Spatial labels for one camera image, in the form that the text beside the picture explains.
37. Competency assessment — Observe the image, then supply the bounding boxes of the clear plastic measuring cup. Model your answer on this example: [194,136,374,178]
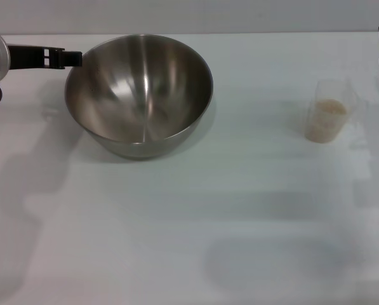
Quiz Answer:
[304,77,369,144]

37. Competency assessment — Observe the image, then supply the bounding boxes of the beige rice grains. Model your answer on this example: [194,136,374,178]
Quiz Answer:
[305,98,349,143]

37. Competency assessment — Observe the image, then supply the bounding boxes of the stainless steel mixing bowl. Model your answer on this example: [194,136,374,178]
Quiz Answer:
[64,34,215,161]

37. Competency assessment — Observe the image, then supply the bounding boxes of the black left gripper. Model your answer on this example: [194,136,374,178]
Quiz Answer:
[6,45,83,70]

